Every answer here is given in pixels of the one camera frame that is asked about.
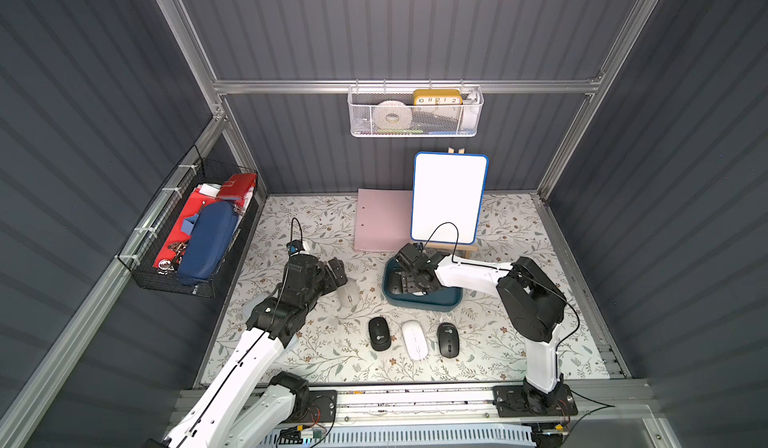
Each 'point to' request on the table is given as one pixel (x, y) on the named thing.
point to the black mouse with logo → (379, 333)
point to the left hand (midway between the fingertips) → (328, 268)
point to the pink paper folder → (383, 219)
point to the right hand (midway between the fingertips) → (422, 279)
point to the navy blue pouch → (209, 237)
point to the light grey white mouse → (348, 293)
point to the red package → (234, 191)
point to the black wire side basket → (191, 173)
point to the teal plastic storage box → (439, 299)
